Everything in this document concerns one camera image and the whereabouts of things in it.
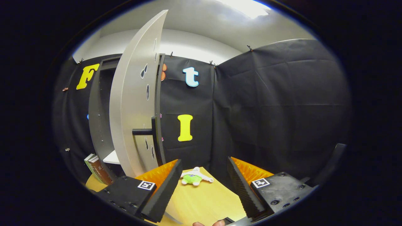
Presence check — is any long ceiling light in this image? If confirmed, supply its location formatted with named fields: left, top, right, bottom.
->
left=217, top=0, right=272, bottom=19

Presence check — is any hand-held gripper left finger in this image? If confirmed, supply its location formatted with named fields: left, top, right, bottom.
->
left=94, top=159, right=183, bottom=223

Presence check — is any green and white plush toy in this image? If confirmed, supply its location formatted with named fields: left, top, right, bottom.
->
left=180, top=167, right=214, bottom=186

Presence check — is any black door handle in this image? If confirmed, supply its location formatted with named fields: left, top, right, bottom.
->
left=132, top=117, right=157, bottom=145

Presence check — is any white cabinet shelf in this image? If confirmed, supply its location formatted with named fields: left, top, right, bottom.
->
left=103, top=150, right=121, bottom=164

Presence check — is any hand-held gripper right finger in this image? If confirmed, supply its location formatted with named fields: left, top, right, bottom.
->
left=227, top=157, right=319, bottom=220

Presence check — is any black backdrop cloth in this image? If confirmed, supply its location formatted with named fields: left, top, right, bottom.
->
left=53, top=38, right=351, bottom=192

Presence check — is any grey cabinet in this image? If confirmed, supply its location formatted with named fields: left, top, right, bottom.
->
left=88, top=53, right=166, bottom=181

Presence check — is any brown book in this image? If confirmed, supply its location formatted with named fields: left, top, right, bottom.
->
left=88, top=155, right=109, bottom=185
left=90, top=156, right=113, bottom=186

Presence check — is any black curved bar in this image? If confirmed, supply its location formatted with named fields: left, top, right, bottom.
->
left=306, top=143, right=346, bottom=186

